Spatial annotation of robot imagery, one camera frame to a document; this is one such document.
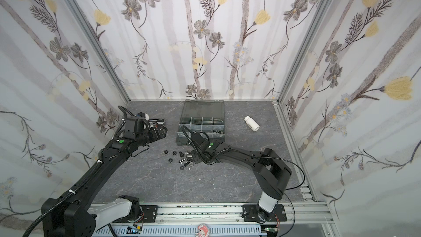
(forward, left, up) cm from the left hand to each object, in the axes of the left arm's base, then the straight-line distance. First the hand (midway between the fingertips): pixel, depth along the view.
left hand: (162, 130), depth 81 cm
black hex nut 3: (-3, -3, -19) cm, 20 cm away
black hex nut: (-3, +2, -18) cm, 18 cm away
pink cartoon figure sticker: (-41, -21, -14) cm, 48 cm away
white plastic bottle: (+14, -51, -16) cm, 56 cm away
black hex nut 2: (-8, -1, -18) cm, 20 cm away
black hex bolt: (-5, -7, -18) cm, 20 cm away
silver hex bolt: (-6, -12, -17) cm, 22 cm away
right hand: (-8, -18, -10) cm, 22 cm away
